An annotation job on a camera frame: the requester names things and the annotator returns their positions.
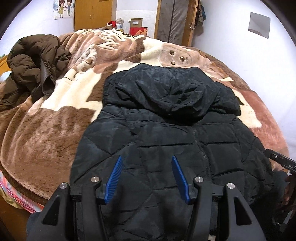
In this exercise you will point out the wooden headboard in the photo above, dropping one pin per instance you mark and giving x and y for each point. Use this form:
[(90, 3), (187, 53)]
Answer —
[(4, 62)]

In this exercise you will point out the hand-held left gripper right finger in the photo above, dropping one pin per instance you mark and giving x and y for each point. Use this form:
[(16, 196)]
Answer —
[(180, 178)]

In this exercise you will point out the clear plastic jar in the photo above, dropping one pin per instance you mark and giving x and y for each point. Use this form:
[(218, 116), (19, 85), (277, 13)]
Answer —
[(120, 23)]

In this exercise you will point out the brown puffer jacket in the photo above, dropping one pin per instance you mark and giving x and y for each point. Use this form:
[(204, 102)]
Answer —
[(27, 60)]

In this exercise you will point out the grey wall panel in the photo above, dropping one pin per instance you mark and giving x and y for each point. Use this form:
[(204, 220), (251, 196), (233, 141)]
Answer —
[(259, 24)]

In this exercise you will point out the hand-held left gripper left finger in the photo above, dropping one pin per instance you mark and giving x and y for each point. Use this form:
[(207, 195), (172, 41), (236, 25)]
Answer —
[(114, 178)]

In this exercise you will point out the brown cardboard box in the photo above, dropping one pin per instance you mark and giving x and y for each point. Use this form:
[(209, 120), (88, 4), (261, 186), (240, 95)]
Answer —
[(135, 22)]

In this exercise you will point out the black puffer jacket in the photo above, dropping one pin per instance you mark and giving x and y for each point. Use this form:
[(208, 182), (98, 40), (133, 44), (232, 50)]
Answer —
[(161, 115)]

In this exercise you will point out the wooden door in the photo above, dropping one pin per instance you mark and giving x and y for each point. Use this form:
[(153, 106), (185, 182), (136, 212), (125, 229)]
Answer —
[(173, 20)]

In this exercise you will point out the hanging bags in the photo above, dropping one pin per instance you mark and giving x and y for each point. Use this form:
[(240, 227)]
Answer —
[(201, 14)]

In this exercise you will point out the plush toy with santa hat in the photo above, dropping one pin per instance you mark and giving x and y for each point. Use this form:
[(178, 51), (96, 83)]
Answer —
[(111, 24)]

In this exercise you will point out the wooden wardrobe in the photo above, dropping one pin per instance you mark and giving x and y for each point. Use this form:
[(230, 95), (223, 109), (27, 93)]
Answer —
[(94, 15)]

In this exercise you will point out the brown printed blanket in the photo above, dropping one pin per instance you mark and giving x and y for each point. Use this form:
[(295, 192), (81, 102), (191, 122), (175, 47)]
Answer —
[(46, 139)]

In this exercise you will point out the striped pink bed sheet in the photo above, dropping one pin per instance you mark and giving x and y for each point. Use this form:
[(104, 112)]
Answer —
[(20, 194)]

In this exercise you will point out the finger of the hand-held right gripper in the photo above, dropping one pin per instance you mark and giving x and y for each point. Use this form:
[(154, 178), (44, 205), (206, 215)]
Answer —
[(281, 161)]

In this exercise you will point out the cartoon wall poster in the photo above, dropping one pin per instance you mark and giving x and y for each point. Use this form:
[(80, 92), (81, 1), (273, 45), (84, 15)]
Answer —
[(64, 9)]

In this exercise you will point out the red cardboard box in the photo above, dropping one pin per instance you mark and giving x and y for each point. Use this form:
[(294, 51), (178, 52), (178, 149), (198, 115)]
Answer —
[(138, 31)]

